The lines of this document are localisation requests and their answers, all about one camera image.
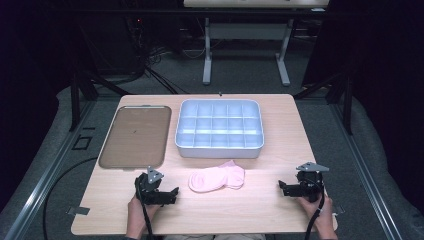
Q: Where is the white divided storage box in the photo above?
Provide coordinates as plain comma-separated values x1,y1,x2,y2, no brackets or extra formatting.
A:
174,98,266,159

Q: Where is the brown tray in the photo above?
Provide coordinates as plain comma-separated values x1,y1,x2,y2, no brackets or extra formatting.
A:
98,105,173,170

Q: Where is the black floor cable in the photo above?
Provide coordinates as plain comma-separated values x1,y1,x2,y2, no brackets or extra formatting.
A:
42,156,100,240

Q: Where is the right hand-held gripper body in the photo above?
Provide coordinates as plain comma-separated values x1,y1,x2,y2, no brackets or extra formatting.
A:
295,162,330,203

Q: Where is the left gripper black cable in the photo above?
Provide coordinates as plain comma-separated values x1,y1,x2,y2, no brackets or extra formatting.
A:
134,181,154,240

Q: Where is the aluminium floor rail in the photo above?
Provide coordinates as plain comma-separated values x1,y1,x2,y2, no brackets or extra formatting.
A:
328,99,405,240
3,99,98,240

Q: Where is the black metal stand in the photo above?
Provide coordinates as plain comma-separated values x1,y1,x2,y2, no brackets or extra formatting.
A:
68,70,132,133
293,70,354,136

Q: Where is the desk with white legs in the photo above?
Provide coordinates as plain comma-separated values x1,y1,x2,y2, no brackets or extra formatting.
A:
183,0,331,87

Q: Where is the person's left hand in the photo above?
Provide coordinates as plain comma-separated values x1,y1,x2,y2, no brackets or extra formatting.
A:
127,195,163,228

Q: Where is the dark curtain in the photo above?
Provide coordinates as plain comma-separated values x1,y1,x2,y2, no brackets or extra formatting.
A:
301,0,424,214
0,0,83,209

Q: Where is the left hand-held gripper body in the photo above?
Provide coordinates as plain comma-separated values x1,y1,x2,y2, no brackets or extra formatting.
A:
134,165,172,206

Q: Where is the pink sock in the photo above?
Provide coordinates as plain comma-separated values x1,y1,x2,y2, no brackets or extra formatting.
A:
188,159,246,194
229,166,246,192

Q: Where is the person's right hand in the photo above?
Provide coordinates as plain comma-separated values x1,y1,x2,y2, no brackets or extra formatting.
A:
297,194,335,228

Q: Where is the bundle of black cables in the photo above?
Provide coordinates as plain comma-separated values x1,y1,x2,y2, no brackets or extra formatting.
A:
131,18,189,95

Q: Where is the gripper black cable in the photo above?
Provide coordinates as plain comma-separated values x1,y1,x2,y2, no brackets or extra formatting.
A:
304,186,326,240
134,181,154,240

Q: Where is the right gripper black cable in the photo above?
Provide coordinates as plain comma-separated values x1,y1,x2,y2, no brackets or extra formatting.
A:
304,186,326,240

